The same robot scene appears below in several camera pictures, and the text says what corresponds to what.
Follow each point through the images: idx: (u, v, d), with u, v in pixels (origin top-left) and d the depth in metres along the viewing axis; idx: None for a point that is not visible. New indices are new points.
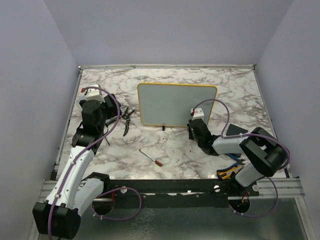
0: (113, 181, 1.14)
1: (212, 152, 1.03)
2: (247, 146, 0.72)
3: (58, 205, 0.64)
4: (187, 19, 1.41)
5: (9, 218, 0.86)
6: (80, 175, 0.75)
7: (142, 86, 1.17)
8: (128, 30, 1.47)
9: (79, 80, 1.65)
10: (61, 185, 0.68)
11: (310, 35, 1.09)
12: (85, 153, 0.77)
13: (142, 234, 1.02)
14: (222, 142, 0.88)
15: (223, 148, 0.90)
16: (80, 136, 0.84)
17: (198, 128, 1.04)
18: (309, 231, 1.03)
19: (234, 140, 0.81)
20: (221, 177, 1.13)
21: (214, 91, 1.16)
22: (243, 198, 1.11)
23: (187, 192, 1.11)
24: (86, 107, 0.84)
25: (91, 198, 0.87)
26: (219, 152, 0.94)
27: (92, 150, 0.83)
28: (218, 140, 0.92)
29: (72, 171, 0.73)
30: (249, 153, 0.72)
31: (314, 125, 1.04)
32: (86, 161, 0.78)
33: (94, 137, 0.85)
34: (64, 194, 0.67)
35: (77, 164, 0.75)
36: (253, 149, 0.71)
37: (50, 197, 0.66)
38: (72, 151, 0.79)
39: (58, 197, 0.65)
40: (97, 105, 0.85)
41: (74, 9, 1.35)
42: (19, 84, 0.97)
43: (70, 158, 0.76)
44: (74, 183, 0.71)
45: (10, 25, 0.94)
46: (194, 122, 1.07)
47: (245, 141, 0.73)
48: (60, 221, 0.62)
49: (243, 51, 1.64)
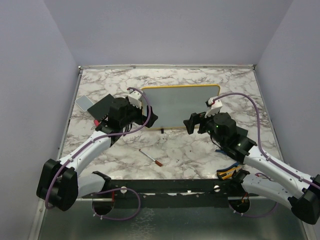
0: (113, 182, 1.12)
1: (235, 158, 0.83)
2: (312, 203, 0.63)
3: (68, 167, 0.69)
4: (187, 19, 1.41)
5: (9, 218, 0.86)
6: (95, 153, 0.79)
7: (145, 91, 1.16)
8: (128, 30, 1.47)
9: (79, 80, 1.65)
10: (76, 153, 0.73)
11: (310, 35, 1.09)
12: (105, 137, 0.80)
13: (142, 234, 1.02)
14: (265, 164, 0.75)
15: (259, 167, 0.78)
16: (105, 125, 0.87)
17: (227, 128, 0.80)
18: (309, 229, 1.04)
19: (287, 176, 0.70)
20: (221, 177, 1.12)
21: (216, 89, 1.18)
22: (243, 198, 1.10)
23: (187, 192, 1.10)
24: (115, 102, 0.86)
25: (89, 188, 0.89)
26: (249, 164, 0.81)
27: (110, 139, 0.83)
28: (256, 156, 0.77)
29: (88, 147, 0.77)
30: (304, 205, 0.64)
31: (314, 125, 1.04)
32: (104, 144, 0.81)
33: (115, 130, 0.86)
34: (76, 161, 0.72)
35: (95, 143, 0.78)
36: (315, 206, 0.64)
37: (63, 159, 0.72)
38: (93, 133, 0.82)
39: (71, 161, 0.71)
40: (125, 103, 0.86)
41: (75, 10, 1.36)
42: (19, 84, 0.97)
43: (92, 136, 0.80)
44: (88, 156, 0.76)
45: (10, 25, 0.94)
46: (220, 119, 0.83)
47: (310, 196, 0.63)
48: (61, 186, 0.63)
49: (244, 50, 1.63)
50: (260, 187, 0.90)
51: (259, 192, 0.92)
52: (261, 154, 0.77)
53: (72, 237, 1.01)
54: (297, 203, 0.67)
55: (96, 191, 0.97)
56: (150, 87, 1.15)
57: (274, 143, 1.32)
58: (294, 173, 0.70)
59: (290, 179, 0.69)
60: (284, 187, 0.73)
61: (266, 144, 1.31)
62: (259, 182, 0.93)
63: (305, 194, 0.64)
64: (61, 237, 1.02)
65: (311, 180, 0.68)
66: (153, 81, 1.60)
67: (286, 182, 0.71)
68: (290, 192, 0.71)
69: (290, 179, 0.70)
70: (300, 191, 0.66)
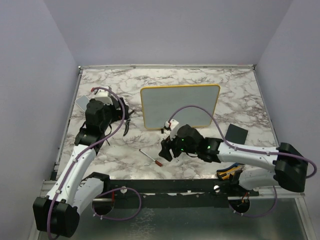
0: (113, 181, 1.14)
1: (214, 159, 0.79)
2: (285, 171, 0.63)
3: (58, 201, 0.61)
4: (187, 19, 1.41)
5: (9, 218, 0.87)
6: (82, 172, 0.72)
7: (144, 91, 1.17)
8: (128, 30, 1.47)
9: (79, 80, 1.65)
10: (62, 181, 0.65)
11: (310, 35, 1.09)
12: (87, 151, 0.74)
13: (142, 234, 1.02)
14: (235, 155, 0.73)
15: (234, 160, 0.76)
16: (84, 135, 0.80)
17: (192, 137, 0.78)
18: (308, 228, 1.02)
19: (257, 156, 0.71)
20: (221, 177, 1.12)
21: (215, 89, 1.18)
22: (243, 199, 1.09)
23: (187, 192, 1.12)
24: (89, 107, 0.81)
25: (91, 197, 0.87)
26: (225, 161, 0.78)
27: (94, 150, 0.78)
28: (225, 151, 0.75)
29: (74, 168, 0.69)
30: (282, 176, 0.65)
31: (313, 125, 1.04)
32: (88, 159, 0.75)
33: (98, 136, 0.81)
34: (65, 190, 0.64)
35: (79, 162, 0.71)
36: (291, 173, 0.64)
37: (51, 193, 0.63)
38: (74, 149, 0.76)
39: (59, 193, 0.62)
40: (101, 105, 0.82)
41: (74, 10, 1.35)
42: (19, 83, 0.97)
43: (73, 156, 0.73)
44: (76, 179, 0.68)
45: (10, 24, 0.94)
46: (183, 132, 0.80)
47: (283, 165, 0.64)
48: (59, 218, 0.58)
49: (244, 51, 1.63)
50: (254, 179, 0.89)
51: (255, 185, 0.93)
52: (229, 147, 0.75)
53: (72, 237, 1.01)
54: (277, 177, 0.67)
55: (97, 195, 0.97)
56: (150, 87, 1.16)
57: (274, 143, 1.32)
58: (261, 151, 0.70)
59: (260, 157, 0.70)
60: (262, 167, 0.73)
61: (266, 144, 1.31)
62: (250, 174, 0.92)
63: (277, 166, 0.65)
64: (61, 237, 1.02)
65: (278, 149, 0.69)
66: (153, 81, 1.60)
67: (258, 162, 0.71)
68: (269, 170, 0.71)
69: (260, 157, 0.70)
70: (272, 164, 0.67)
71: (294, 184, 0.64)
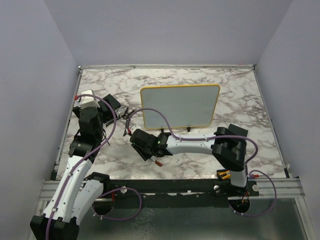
0: (113, 181, 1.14)
1: (166, 153, 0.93)
2: (223, 153, 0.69)
3: (55, 219, 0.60)
4: (187, 19, 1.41)
5: (9, 218, 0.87)
6: (79, 185, 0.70)
7: (144, 91, 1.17)
8: (128, 29, 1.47)
9: (79, 80, 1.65)
10: (57, 198, 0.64)
11: (310, 35, 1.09)
12: (82, 164, 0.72)
13: (142, 234, 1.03)
14: (181, 145, 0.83)
15: (181, 149, 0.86)
16: (78, 144, 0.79)
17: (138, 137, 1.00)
18: (309, 229, 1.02)
19: (197, 143, 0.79)
20: (221, 177, 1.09)
21: (216, 89, 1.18)
22: (243, 199, 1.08)
23: (187, 192, 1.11)
24: (83, 115, 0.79)
25: (90, 202, 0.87)
26: (174, 152, 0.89)
27: (90, 160, 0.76)
28: (173, 142, 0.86)
29: (69, 183, 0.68)
30: (222, 159, 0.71)
31: (313, 125, 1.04)
32: (84, 171, 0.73)
33: (92, 144, 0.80)
34: (61, 207, 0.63)
35: (74, 175, 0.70)
36: (228, 154, 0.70)
37: (47, 210, 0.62)
38: (69, 162, 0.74)
39: (55, 211, 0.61)
40: (94, 113, 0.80)
41: (75, 10, 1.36)
42: (19, 83, 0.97)
43: (67, 169, 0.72)
44: (72, 194, 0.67)
45: (10, 24, 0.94)
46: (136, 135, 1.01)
47: (219, 148, 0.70)
48: (57, 235, 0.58)
49: (244, 50, 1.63)
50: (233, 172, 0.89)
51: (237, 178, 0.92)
52: (176, 140, 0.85)
53: None
54: (219, 161, 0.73)
55: (98, 196, 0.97)
56: (150, 87, 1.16)
57: (274, 143, 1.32)
58: (200, 137, 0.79)
59: (200, 144, 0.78)
60: (205, 153, 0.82)
61: (266, 144, 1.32)
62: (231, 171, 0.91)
63: (214, 149, 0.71)
64: None
65: (214, 134, 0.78)
66: (153, 81, 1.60)
67: (200, 149, 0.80)
68: None
69: (201, 144, 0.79)
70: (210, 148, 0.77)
71: (234, 163, 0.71)
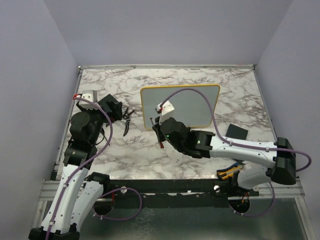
0: (113, 181, 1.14)
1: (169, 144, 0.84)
2: (287, 168, 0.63)
3: (53, 232, 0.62)
4: (187, 19, 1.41)
5: (9, 217, 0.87)
6: (76, 194, 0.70)
7: (144, 91, 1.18)
8: (128, 28, 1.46)
9: (79, 80, 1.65)
10: (54, 211, 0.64)
11: (309, 35, 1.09)
12: (77, 174, 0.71)
13: (142, 234, 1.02)
14: (230, 151, 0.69)
15: (229, 155, 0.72)
16: (72, 151, 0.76)
17: (164, 128, 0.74)
18: (309, 230, 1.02)
19: (253, 152, 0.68)
20: (221, 177, 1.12)
21: (216, 89, 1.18)
22: (243, 198, 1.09)
23: (187, 192, 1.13)
24: (73, 122, 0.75)
25: (91, 204, 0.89)
26: (215, 156, 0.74)
27: (87, 168, 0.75)
28: (220, 146, 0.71)
29: (65, 195, 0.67)
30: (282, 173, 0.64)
31: (314, 124, 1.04)
32: (80, 180, 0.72)
33: (88, 151, 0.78)
34: (58, 219, 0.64)
35: (70, 186, 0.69)
36: (290, 169, 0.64)
37: (45, 222, 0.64)
38: (64, 171, 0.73)
39: (52, 224, 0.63)
40: (86, 119, 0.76)
41: (75, 10, 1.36)
42: (19, 82, 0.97)
43: (63, 180, 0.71)
44: (69, 205, 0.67)
45: (10, 24, 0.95)
46: (168, 125, 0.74)
47: (283, 162, 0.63)
48: None
49: (244, 50, 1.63)
50: (254, 174, 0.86)
51: (254, 182, 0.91)
52: (223, 143, 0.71)
53: None
54: (274, 174, 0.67)
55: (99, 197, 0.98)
56: (149, 87, 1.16)
57: None
58: (259, 146, 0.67)
59: (259, 153, 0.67)
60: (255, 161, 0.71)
61: None
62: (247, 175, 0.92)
63: (279, 163, 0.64)
64: None
65: (275, 145, 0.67)
66: (153, 81, 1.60)
67: (255, 158, 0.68)
68: (263, 164, 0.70)
69: (259, 154, 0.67)
70: (272, 161, 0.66)
71: (289, 178, 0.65)
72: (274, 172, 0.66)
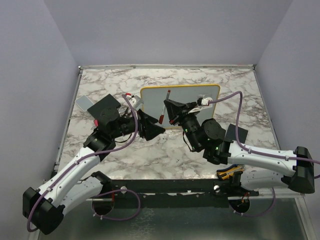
0: (113, 181, 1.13)
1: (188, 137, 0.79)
2: (307, 177, 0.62)
3: (46, 198, 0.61)
4: (187, 19, 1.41)
5: (9, 217, 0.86)
6: (80, 175, 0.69)
7: (144, 90, 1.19)
8: (128, 29, 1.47)
9: (79, 80, 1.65)
10: (56, 180, 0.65)
11: (309, 35, 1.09)
12: (92, 157, 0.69)
13: (142, 234, 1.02)
14: (249, 158, 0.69)
15: (245, 162, 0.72)
16: (94, 138, 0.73)
17: (209, 131, 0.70)
18: (309, 230, 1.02)
19: (274, 161, 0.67)
20: (221, 177, 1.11)
21: (216, 89, 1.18)
22: (243, 198, 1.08)
23: (187, 192, 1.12)
24: (104, 115, 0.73)
25: (84, 196, 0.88)
26: (232, 163, 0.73)
27: (99, 157, 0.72)
28: (238, 153, 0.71)
29: (71, 170, 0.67)
30: (301, 182, 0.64)
31: (314, 124, 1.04)
32: (91, 165, 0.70)
33: (107, 144, 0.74)
34: (56, 189, 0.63)
35: (79, 165, 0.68)
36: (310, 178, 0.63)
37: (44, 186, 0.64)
38: (80, 150, 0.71)
39: (49, 191, 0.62)
40: (115, 115, 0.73)
41: (75, 10, 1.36)
42: (18, 82, 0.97)
43: (76, 157, 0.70)
44: (70, 182, 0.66)
45: (10, 25, 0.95)
46: (212, 129, 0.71)
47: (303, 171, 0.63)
48: (40, 215, 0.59)
49: (244, 51, 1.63)
50: (263, 179, 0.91)
51: (260, 185, 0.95)
52: (242, 150, 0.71)
53: (72, 237, 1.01)
54: (291, 183, 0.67)
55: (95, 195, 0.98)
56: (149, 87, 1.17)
57: (274, 143, 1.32)
58: (279, 155, 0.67)
59: (278, 162, 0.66)
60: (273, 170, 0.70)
61: (266, 144, 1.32)
62: (253, 177, 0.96)
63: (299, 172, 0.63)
64: (60, 237, 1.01)
65: (294, 154, 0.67)
66: (153, 81, 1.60)
67: (274, 167, 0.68)
68: (281, 173, 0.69)
69: (278, 163, 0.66)
70: (292, 170, 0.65)
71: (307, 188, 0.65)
72: (292, 181, 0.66)
